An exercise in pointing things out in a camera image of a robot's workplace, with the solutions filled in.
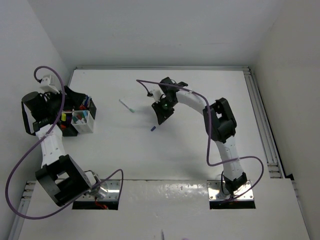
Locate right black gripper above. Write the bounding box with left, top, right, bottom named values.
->
left=152, top=97, right=178, bottom=124

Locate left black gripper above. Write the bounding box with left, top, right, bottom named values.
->
left=44, top=86, right=86, bottom=115

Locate yellow cap black highlighter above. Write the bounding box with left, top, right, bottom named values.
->
left=61, top=113, right=67, bottom=122

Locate mint cap white marker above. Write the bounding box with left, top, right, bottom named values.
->
left=119, top=99, right=135, bottom=113

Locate teal cap white marker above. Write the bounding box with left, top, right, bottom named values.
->
left=72, top=115, right=78, bottom=123

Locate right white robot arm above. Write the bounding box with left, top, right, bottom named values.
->
left=147, top=77, right=247, bottom=195

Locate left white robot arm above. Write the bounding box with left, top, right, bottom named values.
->
left=21, top=86, right=97, bottom=207

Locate black and white pen organizer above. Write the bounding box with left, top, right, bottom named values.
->
left=57, top=95, right=97, bottom=137

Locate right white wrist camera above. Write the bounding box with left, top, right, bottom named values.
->
left=147, top=89, right=162, bottom=103

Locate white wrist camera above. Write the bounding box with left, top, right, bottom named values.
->
left=40, top=74, right=60, bottom=94
left=147, top=89, right=162, bottom=103

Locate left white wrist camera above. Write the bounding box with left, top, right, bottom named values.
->
left=40, top=74, right=60, bottom=94

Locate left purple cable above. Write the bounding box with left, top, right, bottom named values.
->
left=4, top=66, right=125, bottom=220

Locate purple cable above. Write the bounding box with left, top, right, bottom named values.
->
left=4, top=66, right=125, bottom=220
left=136, top=79, right=265, bottom=202

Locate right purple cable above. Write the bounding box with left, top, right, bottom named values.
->
left=136, top=79, right=265, bottom=202

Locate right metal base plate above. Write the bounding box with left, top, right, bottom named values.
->
left=207, top=180, right=254, bottom=202

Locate metal base plate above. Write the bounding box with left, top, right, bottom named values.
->
left=207, top=180, right=254, bottom=202
left=77, top=180, right=121, bottom=202

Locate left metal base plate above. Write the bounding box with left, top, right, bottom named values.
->
left=77, top=180, right=121, bottom=202

